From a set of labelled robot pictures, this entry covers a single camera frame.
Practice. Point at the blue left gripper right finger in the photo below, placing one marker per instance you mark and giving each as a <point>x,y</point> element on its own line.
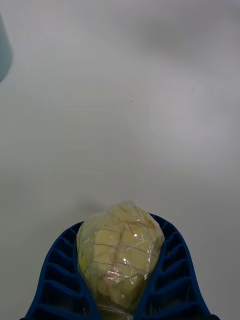
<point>175,282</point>

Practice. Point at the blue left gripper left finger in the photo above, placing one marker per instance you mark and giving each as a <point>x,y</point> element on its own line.
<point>60,282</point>

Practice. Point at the yellow plastic-wrapped paper ball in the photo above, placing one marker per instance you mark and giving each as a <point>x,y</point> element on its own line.
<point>120,255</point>

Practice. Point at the pale blue plastic bin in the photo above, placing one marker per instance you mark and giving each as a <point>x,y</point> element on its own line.
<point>4,50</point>

